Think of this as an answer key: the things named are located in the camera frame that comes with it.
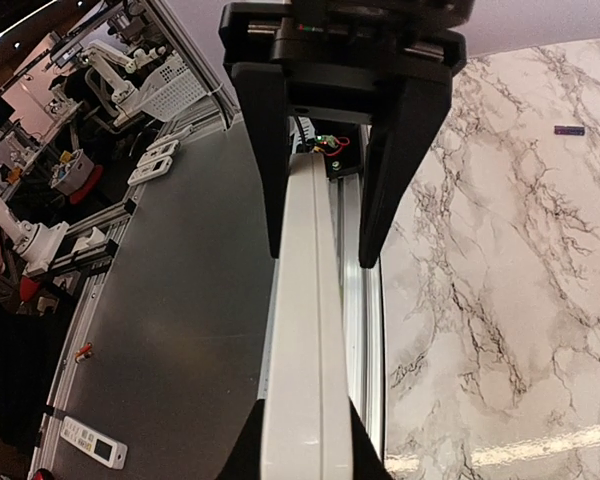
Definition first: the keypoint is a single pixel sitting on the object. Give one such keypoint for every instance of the front aluminium rail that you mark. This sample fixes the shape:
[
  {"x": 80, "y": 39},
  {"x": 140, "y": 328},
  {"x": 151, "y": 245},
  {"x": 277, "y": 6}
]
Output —
[{"x": 362, "y": 313}]

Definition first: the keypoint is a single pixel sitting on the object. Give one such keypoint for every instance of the white remote control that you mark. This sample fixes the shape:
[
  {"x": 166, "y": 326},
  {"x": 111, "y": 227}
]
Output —
[{"x": 306, "y": 432}]

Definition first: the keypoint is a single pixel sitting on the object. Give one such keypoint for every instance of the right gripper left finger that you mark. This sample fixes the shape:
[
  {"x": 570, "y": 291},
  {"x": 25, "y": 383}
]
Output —
[{"x": 262, "y": 94}]

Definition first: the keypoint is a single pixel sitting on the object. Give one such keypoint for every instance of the white remote on steel table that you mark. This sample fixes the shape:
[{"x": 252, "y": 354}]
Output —
[{"x": 101, "y": 448}]

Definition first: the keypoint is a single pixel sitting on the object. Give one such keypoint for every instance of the white perforated basket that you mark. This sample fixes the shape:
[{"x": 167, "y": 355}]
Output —
[{"x": 170, "y": 89}]

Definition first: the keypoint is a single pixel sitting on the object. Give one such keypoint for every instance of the black battery right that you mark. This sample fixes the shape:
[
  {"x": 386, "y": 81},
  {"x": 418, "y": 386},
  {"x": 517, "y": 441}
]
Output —
[{"x": 569, "y": 130}]

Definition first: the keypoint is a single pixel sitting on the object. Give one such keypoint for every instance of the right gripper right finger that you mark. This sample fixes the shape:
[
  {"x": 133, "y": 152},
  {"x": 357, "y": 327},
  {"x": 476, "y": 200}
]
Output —
[{"x": 403, "y": 128}]

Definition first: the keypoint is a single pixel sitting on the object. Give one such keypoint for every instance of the white remote pair far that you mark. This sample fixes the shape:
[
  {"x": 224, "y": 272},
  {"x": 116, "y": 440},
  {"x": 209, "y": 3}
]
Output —
[{"x": 154, "y": 163}]

